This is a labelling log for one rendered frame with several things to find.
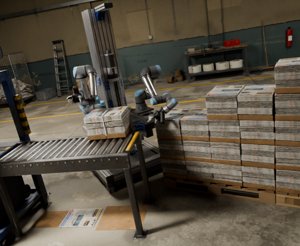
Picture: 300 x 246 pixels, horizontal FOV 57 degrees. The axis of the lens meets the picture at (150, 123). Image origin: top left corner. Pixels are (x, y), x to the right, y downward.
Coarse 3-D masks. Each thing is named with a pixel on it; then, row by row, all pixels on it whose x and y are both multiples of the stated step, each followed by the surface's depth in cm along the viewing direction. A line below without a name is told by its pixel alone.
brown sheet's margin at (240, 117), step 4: (240, 116) 247; (244, 116) 245; (248, 116) 244; (252, 116) 242; (256, 116) 240; (260, 116) 239; (264, 116) 237; (268, 116) 235; (272, 116) 234; (272, 120) 235
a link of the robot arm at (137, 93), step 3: (138, 90) 337; (141, 90) 333; (144, 90) 336; (135, 93) 331; (138, 93) 329; (141, 93) 329; (144, 93) 332; (135, 96) 332; (138, 96) 330; (141, 96) 330; (144, 96) 332; (135, 99) 334; (138, 99) 331; (141, 99) 331; (144, 99) 334; (138, 102) 333
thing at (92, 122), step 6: (102, 108) 285; (90, 114) 271; (96, 114) 267; (84, 120) 262; (90, 120) 261; (96, 120) 260; (90, 126) 264; (96, 126) 262; (90, 132) 266; (96, 132) 265; (102, 132) 264
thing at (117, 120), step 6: (114, 108) 279; (120, 108) 274; (126, 108) 273; (108, 114) 261; (114, 114) 257; (120, 114) 255; (126, 114) 271; (108, 120) 258; (114, 120) 256; (120, 120) 256; (126, 120) 268; (108, 126) 260; (114, 126) 259; (120, 126) 259; (126, 126) 265; (114, 132) 261; (120, 132) 260
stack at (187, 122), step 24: (168, 120) 284; (192, 120) 272; (216, 120) 260; (240, 120) 250; (264, 120) 240; (168, 144) 295; (192, 144) 281; (216, 144) 268; (240, 144) 260; (264, 144) 247; (168, 168) 307; (192, 168) 292; (216, 168) 277; (240, 168) 265; (264, 168) 254; (216, 192) 287; (264, 192) 262
